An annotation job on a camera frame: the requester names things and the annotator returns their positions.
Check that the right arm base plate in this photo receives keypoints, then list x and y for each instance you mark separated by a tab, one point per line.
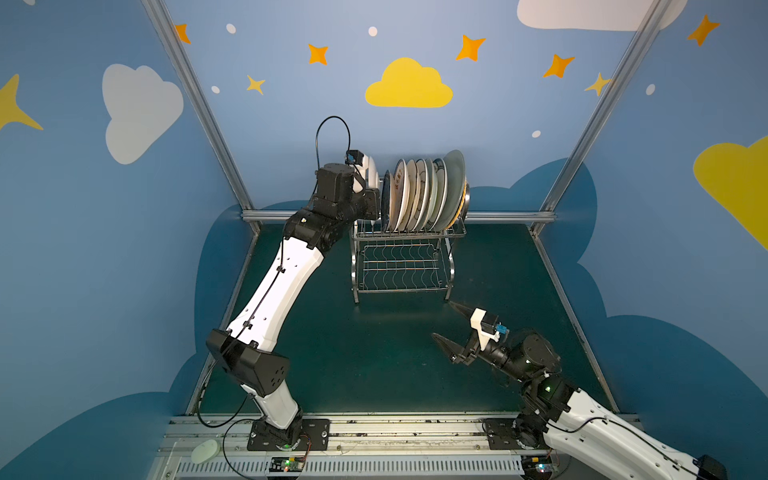
510	433

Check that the right aluminium frame post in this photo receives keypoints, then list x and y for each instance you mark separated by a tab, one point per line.
633	56

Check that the rear aluminium frame bar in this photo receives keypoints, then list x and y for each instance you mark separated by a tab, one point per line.
537	217

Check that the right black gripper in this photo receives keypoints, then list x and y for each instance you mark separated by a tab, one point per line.
474	346

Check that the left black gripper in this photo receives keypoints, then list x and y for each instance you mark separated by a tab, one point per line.
370	203

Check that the light green flower plate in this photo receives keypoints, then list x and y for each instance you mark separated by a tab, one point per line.
432	197

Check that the aluminium frame post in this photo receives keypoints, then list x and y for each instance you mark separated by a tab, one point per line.
633	56
165	29

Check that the dark navy plate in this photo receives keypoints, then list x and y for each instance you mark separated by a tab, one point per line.
385	201

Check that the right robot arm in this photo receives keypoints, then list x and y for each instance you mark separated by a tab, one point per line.
559	415

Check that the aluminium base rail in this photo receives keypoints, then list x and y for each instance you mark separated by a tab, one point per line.
361	446

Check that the plain pale green plate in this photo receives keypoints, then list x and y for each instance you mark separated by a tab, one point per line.
455	167

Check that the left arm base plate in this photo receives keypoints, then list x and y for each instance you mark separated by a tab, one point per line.
301	434

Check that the white plate dark lettered rim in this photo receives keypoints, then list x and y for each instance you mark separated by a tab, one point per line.
440	185

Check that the left controller board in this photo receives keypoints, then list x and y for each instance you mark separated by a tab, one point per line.
287	465

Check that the right controller board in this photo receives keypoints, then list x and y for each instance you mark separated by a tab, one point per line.
536	468

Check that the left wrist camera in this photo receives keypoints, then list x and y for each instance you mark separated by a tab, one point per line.
359	161

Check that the cream floral plate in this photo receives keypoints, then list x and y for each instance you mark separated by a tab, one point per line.
412	187

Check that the left aluminium frame post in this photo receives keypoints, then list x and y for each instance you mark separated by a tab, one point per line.
165	29

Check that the stainless steel dish rack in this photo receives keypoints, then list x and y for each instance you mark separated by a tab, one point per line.
402	261

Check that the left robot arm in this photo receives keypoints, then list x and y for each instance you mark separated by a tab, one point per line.
345	193

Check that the pale green round disc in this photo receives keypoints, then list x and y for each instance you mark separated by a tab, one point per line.
205	452

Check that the white plate grey emblem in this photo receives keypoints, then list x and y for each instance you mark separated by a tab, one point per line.
423	181

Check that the orange sunburst plate front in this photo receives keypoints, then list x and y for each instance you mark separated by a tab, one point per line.
398	195

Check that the controller board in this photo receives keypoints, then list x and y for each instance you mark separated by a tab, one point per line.
287	465
536	468

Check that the orange sunburst plate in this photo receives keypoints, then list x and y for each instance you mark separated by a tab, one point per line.
398	195
373	178

